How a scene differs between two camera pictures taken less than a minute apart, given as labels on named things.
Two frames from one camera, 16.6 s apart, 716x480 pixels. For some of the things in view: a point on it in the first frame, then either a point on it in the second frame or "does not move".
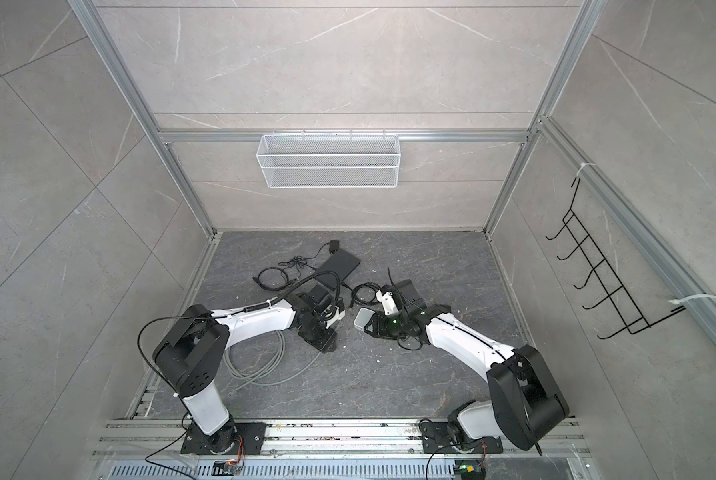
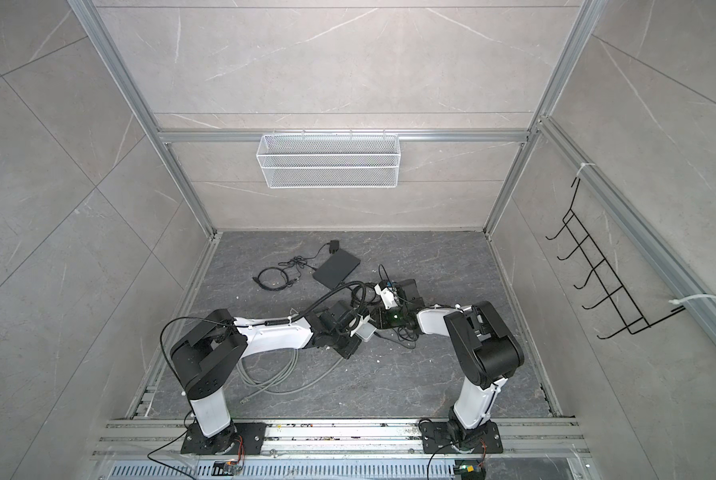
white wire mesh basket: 328,161 does not move
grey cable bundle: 259,378 -> 270,386
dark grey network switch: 342,263 does not move
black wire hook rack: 589,252 does not move
